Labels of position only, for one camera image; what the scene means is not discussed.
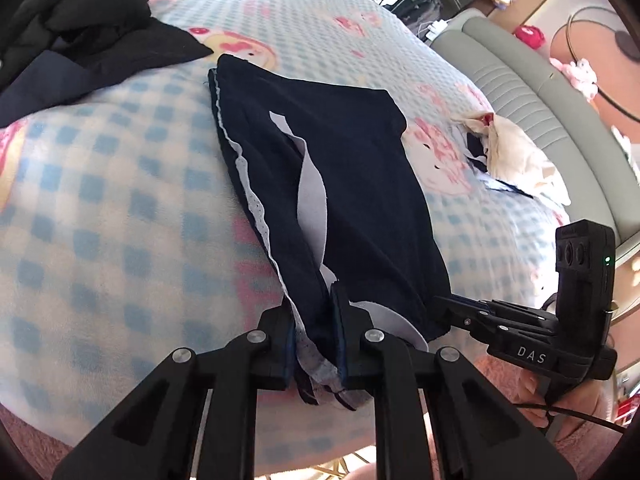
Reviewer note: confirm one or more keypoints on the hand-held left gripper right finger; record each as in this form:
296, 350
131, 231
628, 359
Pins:
345, 340

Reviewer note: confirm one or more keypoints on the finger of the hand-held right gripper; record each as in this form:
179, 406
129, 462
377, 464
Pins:
480, 327
470, 307

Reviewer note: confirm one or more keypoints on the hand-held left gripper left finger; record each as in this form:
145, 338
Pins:
277, 355

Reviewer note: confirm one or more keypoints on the navy skirt with lace trim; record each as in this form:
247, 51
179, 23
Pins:
350, 160

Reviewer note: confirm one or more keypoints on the person's right forearm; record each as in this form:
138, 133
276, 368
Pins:
580, 452

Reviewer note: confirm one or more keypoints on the person's right hand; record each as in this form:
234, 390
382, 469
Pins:
580, 402

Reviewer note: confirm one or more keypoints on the cream white garment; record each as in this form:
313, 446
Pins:
520, 155

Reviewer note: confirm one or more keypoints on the grey padded headboard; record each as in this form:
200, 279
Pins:
540, 85

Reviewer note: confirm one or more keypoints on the pink bunny plush toy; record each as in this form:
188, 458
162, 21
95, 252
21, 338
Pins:
577, 75

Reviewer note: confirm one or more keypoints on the blue checkered printed blanket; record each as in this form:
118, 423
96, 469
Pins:
125, 210

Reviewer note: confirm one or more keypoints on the red strawberry plush toy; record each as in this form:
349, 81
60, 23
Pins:
530, 36

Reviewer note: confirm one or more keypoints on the pink fluffy cloth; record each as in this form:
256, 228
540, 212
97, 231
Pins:
25, 440

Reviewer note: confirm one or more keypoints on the black garment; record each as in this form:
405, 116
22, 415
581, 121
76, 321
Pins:
150, 45

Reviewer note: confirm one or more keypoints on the black fleece jacket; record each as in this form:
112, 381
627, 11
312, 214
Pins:
90, 0

